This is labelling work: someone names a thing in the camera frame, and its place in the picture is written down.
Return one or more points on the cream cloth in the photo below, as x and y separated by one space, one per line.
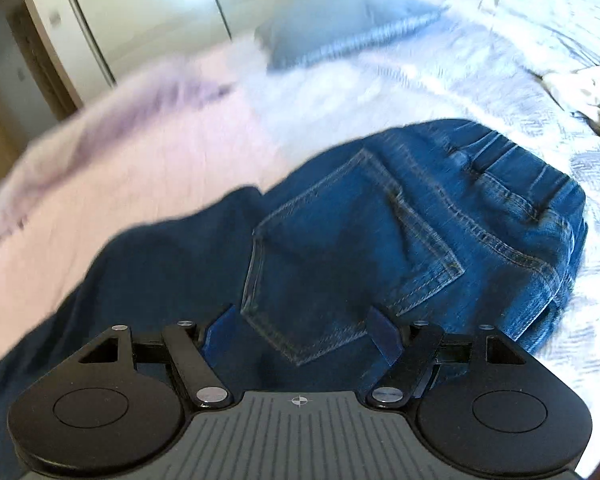
585 95

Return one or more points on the pink bed sheet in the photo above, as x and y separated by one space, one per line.
130 160

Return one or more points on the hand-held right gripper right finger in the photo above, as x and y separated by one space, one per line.
385 335

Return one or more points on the white patterned cloth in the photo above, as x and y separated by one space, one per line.
555 5

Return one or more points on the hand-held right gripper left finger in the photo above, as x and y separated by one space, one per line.
220 332

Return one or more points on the blue denim jeans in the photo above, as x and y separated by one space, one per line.
380 220

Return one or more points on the grey pillow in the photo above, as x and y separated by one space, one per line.
340 25

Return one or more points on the white wardrobe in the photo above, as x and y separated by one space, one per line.
155 5

